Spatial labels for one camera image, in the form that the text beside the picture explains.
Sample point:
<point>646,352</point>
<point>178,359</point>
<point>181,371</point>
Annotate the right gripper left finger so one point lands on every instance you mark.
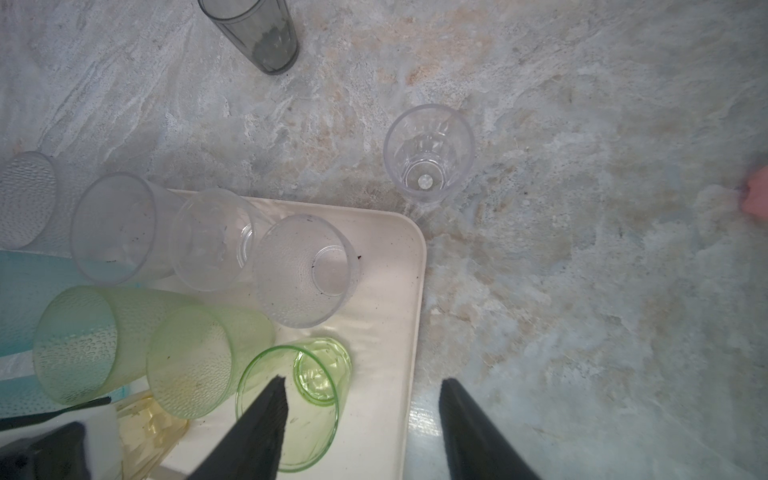
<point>252,448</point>

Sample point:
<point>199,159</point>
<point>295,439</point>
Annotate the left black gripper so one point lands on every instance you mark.
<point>57,454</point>

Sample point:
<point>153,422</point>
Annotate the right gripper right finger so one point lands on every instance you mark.
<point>475,448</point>

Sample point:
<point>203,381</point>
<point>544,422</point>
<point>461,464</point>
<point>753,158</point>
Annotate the yellow amber cup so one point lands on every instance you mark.
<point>147,434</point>

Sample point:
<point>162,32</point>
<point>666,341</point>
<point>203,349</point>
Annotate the bright green cup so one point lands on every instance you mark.
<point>317,373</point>

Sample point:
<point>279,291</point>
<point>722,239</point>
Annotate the light green textured cup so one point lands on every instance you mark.
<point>91,340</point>
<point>198,354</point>

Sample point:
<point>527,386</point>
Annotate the clear textured cup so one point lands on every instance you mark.
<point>28,198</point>
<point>305,270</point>

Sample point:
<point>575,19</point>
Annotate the clear smooth cup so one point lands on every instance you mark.
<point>120,230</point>

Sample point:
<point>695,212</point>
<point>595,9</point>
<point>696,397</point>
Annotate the smoky grey cup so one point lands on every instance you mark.
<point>262,30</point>

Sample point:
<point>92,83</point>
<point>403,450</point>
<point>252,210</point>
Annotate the beige plastic tray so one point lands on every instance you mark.
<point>378,327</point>

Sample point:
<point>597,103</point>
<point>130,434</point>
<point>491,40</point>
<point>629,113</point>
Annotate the pink pig toy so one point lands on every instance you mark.
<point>755,198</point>

